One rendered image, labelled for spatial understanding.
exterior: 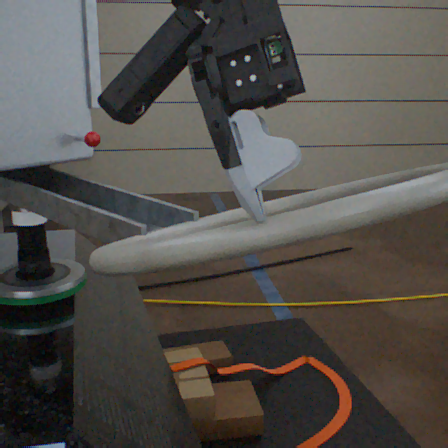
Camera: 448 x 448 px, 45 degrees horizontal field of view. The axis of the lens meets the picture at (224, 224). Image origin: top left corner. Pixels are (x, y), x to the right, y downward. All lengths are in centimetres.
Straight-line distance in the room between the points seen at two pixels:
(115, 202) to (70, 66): 29
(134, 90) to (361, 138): 606
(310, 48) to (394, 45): 96
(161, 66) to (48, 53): 67
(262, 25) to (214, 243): 18
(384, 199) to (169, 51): 22
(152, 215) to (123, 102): 51
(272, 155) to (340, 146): 597
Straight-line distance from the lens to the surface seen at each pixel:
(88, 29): 116
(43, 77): 111
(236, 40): 45
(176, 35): 47
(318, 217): 46
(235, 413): 210
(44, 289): 118
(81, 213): 94
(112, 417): 94
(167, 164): 605
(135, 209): 100
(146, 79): 47
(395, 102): 661
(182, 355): 246
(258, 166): 44
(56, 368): 98
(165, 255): 50
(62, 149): 114
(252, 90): 44
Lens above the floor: 131
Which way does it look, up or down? 16 degrees down
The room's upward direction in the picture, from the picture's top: straight up
